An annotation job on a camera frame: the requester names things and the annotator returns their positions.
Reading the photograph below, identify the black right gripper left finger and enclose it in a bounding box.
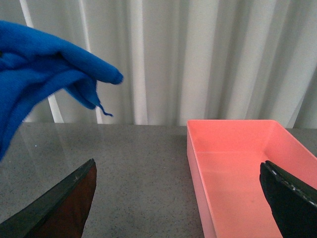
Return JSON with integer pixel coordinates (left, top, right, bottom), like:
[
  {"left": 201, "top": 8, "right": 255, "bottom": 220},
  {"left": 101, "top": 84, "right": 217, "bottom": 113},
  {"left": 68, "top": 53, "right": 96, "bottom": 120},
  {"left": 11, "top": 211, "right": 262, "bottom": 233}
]
[{"left": 0, "top": 159, "right": 97, "bottom": 238}]

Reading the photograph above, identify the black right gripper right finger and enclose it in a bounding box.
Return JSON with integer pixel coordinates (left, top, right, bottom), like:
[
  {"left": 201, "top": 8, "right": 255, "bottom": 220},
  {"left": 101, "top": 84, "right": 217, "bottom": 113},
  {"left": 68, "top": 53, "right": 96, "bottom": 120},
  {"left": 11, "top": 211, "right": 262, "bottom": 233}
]
[{"left": 260, "top": 161, "right": 317, "bottom": 238}]

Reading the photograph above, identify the blue microfiber cloth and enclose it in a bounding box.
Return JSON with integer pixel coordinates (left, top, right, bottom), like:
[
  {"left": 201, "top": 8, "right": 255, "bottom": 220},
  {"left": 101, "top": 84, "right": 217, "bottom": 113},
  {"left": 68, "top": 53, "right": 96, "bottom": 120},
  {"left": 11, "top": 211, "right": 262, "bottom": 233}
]
[{"left": 0, "top": 21, "right": 123, "bottom": 156}]

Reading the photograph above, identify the pink plastic bin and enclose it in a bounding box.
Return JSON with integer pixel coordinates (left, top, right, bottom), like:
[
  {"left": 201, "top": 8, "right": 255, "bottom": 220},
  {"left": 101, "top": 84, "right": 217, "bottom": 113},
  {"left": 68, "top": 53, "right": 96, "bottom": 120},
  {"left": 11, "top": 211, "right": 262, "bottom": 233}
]
[{"left": 187, "top": 119, "right": 317, "bottom": 238}]

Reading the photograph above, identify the white pleated curtain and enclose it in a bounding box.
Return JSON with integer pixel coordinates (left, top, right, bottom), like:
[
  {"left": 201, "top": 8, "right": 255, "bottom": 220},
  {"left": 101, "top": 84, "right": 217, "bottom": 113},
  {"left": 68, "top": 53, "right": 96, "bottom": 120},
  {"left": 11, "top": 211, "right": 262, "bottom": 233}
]
[{"left": 0, "top": 0, "right": 317, "bottom": 128}]

